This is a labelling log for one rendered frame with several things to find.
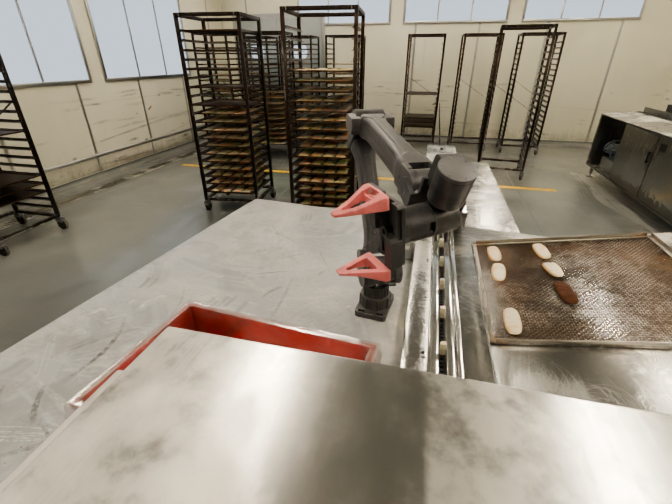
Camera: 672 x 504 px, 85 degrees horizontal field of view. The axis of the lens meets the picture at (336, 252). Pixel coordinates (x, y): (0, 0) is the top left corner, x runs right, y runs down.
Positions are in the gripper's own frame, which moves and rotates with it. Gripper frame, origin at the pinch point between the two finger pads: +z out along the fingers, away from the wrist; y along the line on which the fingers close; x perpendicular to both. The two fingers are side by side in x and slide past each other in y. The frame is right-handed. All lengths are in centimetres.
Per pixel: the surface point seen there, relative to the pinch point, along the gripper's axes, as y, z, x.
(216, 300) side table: 36, 21, 50
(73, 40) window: -49, 108, 553
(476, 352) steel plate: 41, -34, 4
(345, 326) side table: 39.1, -8.8, 24.5
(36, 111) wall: 17, 161, 492
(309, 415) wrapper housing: -12.2, 15.2, -34.1
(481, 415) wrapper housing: -11.5, 8.3, -37.0
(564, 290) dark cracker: 33, -60, 4
